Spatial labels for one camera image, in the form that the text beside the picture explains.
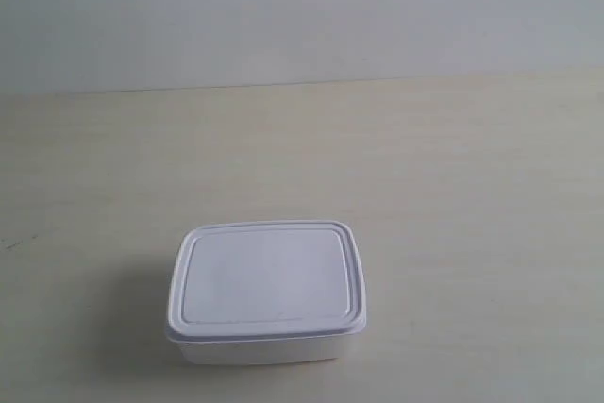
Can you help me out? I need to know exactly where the white lidded plastic container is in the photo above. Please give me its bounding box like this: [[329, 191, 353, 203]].
[[165, 220, 367, 365]]

